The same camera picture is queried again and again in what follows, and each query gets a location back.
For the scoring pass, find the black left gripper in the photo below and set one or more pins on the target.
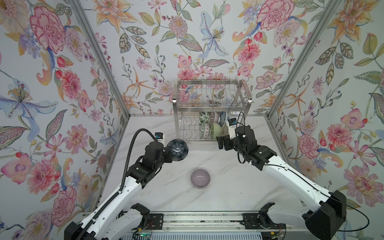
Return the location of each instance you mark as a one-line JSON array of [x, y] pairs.
[[168, 152]]

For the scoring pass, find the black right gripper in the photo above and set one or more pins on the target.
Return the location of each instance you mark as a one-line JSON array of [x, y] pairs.
[[227, 141]]

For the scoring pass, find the brown white patterned bowl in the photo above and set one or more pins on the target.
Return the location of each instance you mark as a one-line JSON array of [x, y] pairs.
[[225, 130]]

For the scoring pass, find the light green bowl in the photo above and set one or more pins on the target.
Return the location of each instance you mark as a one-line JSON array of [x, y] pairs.
[[216, 130]]

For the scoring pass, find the dark blue flower bowl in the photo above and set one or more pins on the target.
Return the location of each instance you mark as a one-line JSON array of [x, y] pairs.
[[179, 149]]

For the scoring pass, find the green white patterned bowl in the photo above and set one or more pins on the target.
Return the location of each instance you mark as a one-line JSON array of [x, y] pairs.
[[205, 131]]

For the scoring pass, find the blue floral bowl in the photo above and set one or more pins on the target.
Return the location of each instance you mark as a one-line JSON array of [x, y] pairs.
[[224, 117]]

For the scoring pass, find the purple ribbed bowl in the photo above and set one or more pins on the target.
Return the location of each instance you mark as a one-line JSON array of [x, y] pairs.
[[214, 117]]

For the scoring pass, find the green leaf pattern bowl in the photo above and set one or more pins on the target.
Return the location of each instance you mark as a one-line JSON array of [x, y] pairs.
[[204, 118]]

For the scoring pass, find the lilac plain bowl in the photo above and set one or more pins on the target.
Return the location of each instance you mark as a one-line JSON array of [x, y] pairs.
[[200, 178]]

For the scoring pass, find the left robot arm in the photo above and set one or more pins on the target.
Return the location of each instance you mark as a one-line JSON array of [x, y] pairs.
[[114, 198]]

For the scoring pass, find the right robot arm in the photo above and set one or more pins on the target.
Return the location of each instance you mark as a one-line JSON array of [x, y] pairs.
[[323, 213]]

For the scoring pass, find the steel two-tier dish rack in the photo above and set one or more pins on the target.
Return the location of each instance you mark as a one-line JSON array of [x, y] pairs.
[[191, 97]]

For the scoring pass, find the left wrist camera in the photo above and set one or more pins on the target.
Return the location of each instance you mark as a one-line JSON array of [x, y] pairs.
[[160, 137]]

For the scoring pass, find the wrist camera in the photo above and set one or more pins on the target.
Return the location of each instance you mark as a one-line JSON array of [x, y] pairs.
[[160, 137], [232, 125]]

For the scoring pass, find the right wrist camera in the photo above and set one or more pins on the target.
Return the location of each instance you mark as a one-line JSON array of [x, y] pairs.
[[232, 125]]

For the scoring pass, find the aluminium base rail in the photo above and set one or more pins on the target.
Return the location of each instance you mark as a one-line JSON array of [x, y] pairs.
[[220, 222]]

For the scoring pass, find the right aluminium corner post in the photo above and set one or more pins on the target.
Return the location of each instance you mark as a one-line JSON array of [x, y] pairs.
[[303, 56]]

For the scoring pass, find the aluminium corner post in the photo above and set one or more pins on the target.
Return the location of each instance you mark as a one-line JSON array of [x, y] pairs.
[[91, 36], [303, 56]]

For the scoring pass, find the left aluminium corner post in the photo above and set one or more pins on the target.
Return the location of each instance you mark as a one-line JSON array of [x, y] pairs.
[[91, 36]]

